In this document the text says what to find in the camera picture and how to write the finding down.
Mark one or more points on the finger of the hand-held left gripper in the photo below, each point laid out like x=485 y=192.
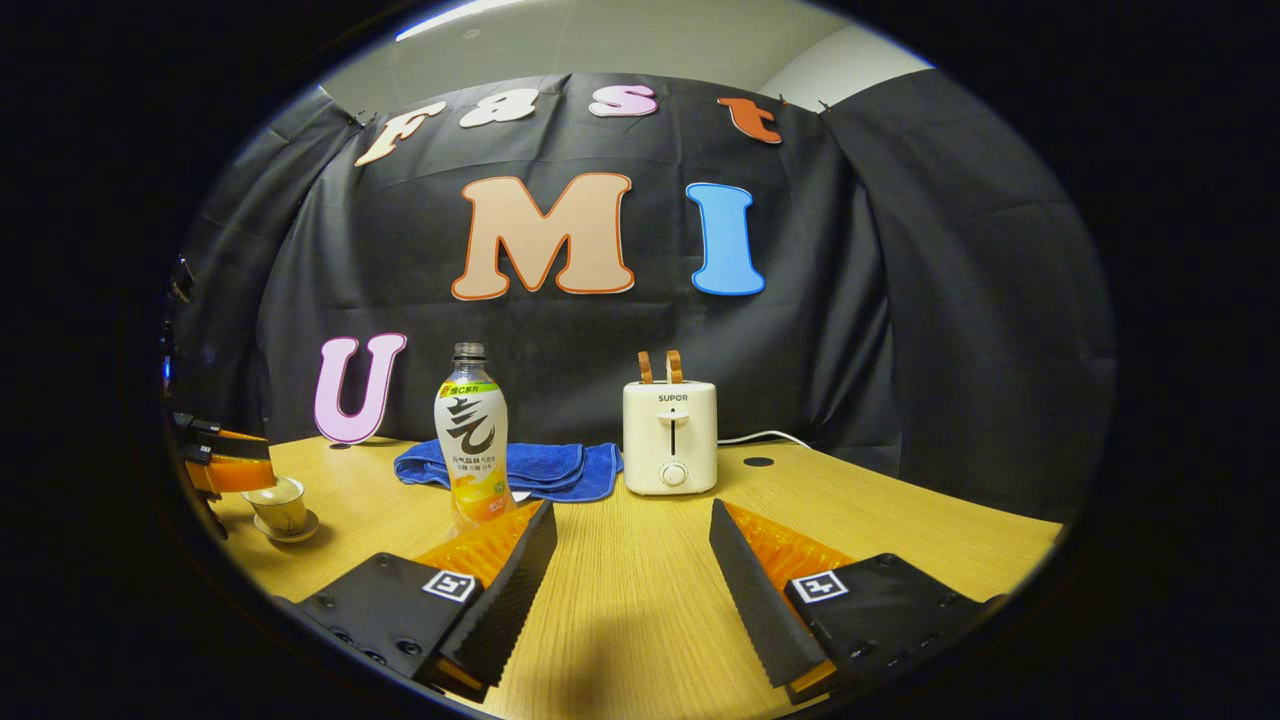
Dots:
x=240 y=470

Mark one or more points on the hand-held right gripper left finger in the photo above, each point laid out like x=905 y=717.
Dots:
x=500 y=600

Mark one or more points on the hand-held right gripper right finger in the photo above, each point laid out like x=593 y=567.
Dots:
x=765 y=600

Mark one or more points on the cream ceramic teacup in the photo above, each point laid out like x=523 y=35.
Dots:
x=280 y=510

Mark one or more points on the plastic water bottle white label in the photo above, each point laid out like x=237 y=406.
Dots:
x=472 y=440

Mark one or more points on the blue folded towel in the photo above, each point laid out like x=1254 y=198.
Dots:
x=560 y=468

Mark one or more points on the white toaster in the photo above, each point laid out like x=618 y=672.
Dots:
x=670 y=435

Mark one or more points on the toast bread slice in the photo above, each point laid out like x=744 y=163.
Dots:
x=645 y=368
x=675 y=366

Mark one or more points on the black backdrop cloth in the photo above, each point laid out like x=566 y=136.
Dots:
x=600 y=330

